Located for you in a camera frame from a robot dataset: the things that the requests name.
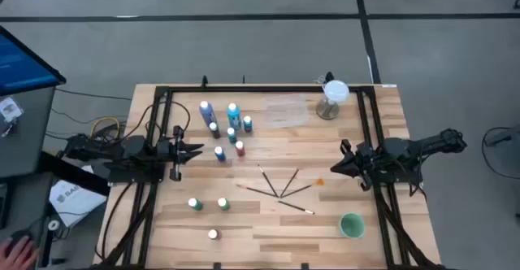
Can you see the white printed booklet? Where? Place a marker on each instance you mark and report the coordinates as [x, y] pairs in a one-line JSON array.
[[77, 201]]

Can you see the black paintbrush orange bristles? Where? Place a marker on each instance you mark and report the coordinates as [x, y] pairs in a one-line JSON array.
[[302, 189], [256, 191]]

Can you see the thin black paintbrush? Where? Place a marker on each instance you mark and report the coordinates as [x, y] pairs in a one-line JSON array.
[[289, 182], [268, 181]]

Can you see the large teal paint bottle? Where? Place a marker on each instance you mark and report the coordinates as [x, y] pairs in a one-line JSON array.
[[234, 117]]

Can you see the clear plastic bin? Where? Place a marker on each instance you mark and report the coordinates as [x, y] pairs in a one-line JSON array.
[[286, 111]]

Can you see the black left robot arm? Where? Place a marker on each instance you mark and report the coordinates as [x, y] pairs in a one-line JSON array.
[[130, 148]]

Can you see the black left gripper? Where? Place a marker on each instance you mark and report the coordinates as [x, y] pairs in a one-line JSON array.
[[166, 152]]

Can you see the large lavender paint bottle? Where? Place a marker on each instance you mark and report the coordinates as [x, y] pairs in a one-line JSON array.
[[208, 114]]

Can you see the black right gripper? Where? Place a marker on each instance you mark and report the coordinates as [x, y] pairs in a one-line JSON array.
[[363, 160]]

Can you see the mint green cup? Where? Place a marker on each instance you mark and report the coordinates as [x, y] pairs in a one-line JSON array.
[[352, 225]]

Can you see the small bright green paint bottle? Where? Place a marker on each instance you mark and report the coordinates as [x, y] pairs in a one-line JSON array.
[[225, 205]]

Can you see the white tape roll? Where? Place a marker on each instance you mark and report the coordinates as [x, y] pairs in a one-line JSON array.
[[53, 225]]

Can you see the small dark red paint bottle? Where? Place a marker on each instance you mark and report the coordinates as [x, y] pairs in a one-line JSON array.
[[213, 234]]

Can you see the grey cabinet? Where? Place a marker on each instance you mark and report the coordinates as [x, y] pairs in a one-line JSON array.
[[28, 148]]

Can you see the small sea green paint bottle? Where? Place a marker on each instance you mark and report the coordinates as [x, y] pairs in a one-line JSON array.
[[196, 205]]

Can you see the black computer mouse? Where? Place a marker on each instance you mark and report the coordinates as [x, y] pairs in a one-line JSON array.
[[24, 235]]

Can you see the black paintbrush silver ferrule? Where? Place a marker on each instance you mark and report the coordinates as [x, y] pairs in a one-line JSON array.
[[295, 207]]

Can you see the white brass mushroom table lamp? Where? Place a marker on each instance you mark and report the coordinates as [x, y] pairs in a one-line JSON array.
[[336, 91]]

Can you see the black desk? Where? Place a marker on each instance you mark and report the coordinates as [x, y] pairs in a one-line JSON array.
[[73, 174]]

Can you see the black monitor blue screen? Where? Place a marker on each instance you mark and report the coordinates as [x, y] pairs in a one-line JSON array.
[[20, 64]]

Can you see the person's hand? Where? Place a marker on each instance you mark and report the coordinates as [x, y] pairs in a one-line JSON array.
[[18, 255]]

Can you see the black table clamp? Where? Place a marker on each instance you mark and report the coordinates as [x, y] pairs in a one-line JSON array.
[[329, 77], [217, 266], [304, 266], [204, 82]]

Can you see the white sticker label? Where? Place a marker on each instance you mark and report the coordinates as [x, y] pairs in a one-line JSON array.
[[10, 109]]

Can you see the small black paint bottle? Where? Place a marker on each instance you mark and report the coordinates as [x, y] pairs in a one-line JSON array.
[[215, 132]]

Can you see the black aluminium table frame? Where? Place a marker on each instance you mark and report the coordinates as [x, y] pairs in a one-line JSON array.
[[264, 88]]

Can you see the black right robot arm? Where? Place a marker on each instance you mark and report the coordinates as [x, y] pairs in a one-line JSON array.
[[406, 148]]

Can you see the small teal paint bottle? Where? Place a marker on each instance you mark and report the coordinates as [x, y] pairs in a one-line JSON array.
[[232, 137]]

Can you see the small blue paint bottle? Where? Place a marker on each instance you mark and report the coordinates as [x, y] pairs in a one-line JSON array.
[[248, 125], [220, 156]]

